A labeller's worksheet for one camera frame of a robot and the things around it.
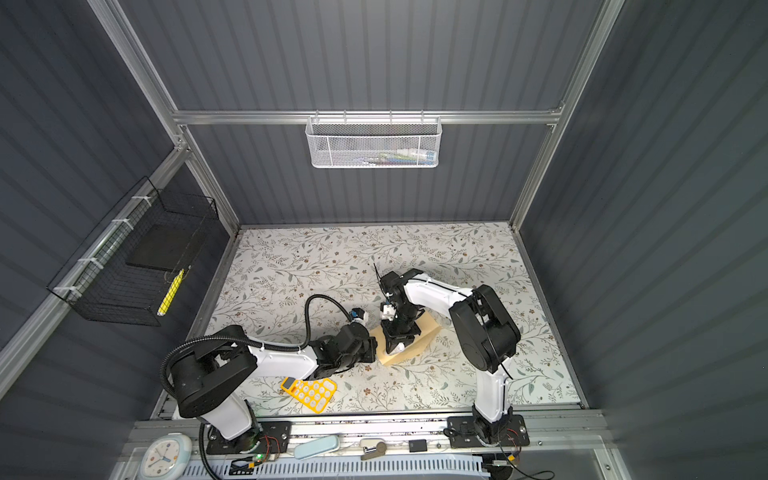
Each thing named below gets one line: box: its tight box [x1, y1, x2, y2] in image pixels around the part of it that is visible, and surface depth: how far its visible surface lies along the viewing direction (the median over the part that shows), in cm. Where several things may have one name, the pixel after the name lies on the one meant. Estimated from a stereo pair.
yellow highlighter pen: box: [157, 268, 185, 316], surface depth 69 cm
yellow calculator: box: [280, 377, 338, 414], surface depth 81 cm
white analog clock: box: [138, 432, 193, 480], surface depth 70 cm
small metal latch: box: [360, 442, 387, 461], surface depth 72 cm
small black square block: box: [408, 439, 427, 453], surface depth 74 cm
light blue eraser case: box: [294, 435, 340, 459], surface depth 71 cm
